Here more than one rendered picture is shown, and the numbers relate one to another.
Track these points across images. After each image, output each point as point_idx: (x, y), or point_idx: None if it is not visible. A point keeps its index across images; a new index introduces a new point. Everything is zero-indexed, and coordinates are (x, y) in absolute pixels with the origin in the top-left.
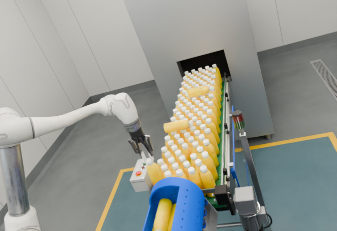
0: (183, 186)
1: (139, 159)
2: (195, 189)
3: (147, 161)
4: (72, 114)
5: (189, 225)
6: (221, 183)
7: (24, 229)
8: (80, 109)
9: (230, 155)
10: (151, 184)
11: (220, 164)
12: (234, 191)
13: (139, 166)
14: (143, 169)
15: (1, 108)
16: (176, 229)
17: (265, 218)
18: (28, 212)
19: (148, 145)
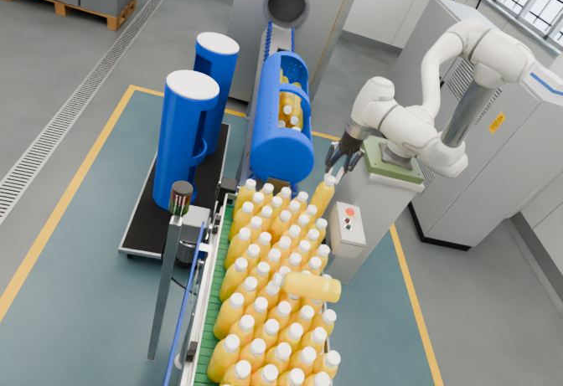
0: (272, 129)
1: (362, 242)
2: (259, 138)
3: (333, 177)
4: (426, 65)
5: (263, 110)
6: (226, 198)
7: None
8: (430, 79)
9: (197, 300)
10: (329, 223)
11: (220, 264)
12: (207, 223)
13: (355, 226)
14: (345, 218)
15: (509, 38)
16: (274, 100)
17: None
18: (439, 139)
19: (333, 159)
